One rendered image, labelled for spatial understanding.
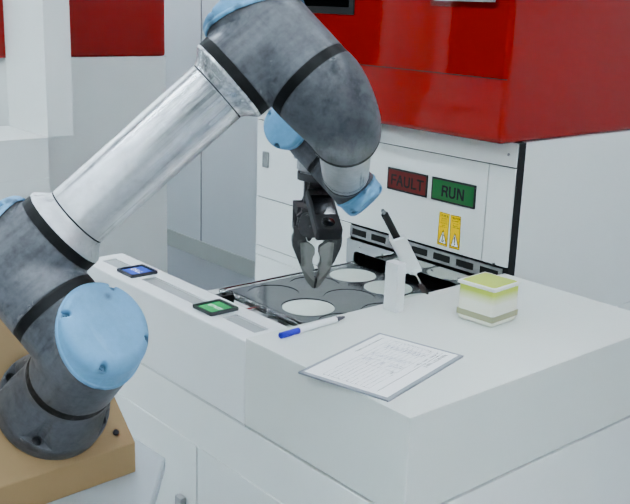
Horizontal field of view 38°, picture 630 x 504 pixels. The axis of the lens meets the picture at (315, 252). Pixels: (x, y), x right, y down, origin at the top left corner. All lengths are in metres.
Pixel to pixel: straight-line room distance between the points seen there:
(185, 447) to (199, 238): 3.85
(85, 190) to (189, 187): 4.32
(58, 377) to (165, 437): 0.58
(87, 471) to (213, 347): 0.32
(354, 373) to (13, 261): 0.48
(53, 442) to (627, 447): 0.94
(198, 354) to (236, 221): 3.58
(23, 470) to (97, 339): 0.24
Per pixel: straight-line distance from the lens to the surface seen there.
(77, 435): 1.25
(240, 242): 5.11
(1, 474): 1.27
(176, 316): 1.59
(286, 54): 1.12
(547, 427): 1.44
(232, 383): 1.48
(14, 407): 1.25
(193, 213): 5.47
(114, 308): 1.14
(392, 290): 1.56
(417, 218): 1.98
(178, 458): 1.68
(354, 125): 1.13
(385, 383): 1.27
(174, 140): 1.14
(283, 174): 2.31
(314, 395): 1.32
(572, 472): 1.55
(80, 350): 1.10
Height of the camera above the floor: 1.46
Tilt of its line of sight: 15 degrees down
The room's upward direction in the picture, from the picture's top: 2 degrees clockwise
